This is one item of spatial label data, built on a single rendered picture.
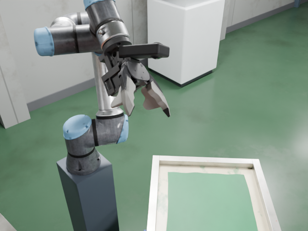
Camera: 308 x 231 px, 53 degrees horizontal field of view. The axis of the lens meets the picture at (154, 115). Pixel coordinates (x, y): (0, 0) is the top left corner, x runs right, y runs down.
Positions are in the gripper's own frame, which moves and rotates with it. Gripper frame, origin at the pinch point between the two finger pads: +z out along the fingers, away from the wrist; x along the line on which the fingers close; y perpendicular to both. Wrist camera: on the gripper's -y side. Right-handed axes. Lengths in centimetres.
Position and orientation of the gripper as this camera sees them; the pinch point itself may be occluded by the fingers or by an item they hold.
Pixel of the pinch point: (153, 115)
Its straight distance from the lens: 67.0
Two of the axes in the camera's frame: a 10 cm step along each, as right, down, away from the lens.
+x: -5.8, -0.1, -8.2
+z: 3.7, 8.9, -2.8
